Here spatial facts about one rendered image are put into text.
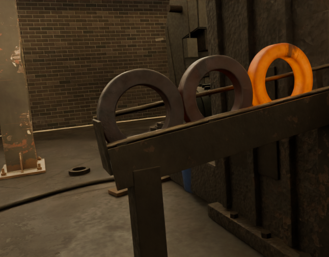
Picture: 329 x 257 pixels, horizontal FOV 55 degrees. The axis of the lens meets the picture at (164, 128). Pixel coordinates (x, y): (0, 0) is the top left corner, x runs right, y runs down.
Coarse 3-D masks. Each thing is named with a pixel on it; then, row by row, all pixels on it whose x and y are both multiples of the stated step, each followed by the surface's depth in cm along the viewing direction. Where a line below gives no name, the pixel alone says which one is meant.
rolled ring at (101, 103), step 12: (132, 72) 63; (144, 72) 64; (156, 72) 65; (108, 84) 63; (120, 84) 62; (132, 84) 63; (144, 84) 64; (156, 84) 65; (168, 84) 66; (108, 96) 62; (120, 96) 63; (168, 96) 66; (180, 96) 68; (108, 108) 62; (168, 108) 68; (180, 108) 68; (108, 120) 62; (168, 120) 68; (180, 120) 68; (108, 132) 62; (120, 132) 63
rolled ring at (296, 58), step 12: (264, 48) 76; (276, 48) 75; (288, 48) 77; (252, 60) 76; (264, 60) 74; (288, 60) 80; (300, 60) 78; (252, 72) 75; (264, 72) 75; (300, 72) 80; (252, 84) 75; (264, 84) 75; (300, 84) 80; (312, 84) 81; (264, 96) 75
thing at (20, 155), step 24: (0, 0) 271; (0, 24) 273; (0, 48) 275; (0, 72) 276; (24, 72) 311; (0, 96) 278; (24, 96) 285; (0, 120) 280; (24, 120) 286; (24, 144) 289; (24, 168) 291
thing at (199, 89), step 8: (200, 88) 211; (208, 88) 210; (208, 96) 205; (200, 104) 199; (208, 104) 202; (208, 112) 202; (184, 120) 209; (192, 168) 196; (200, 168) 186; (208, 168) 176; (176, 176) 222; (192, 176) 198; (200, 176) 187; (208, 176) 178; (192, 184) 199; (200, 184) 188; (208, 184) 179; (200, 192) 190; (208, 192) 180; (208, 200) 181; (216, 200) 173
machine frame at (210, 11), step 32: (224, 0) 137; (256, 0) 118; (288, 0) 102; (320, 0) 96; (224, 32) 140; (256, 32) 121; (288, 32) 103; (320, 32) 94; (288, 64) 105; (320, 64) 95; (224, 96) 145; (224, 160) 149; (256, 160) 128; (288, 160) 109; (224, 192) 152; (256, 192) 130; (288, 192) 111; (224, 224) 150; (256, 224) 132; (288, 224) 113; (288, 256) 111
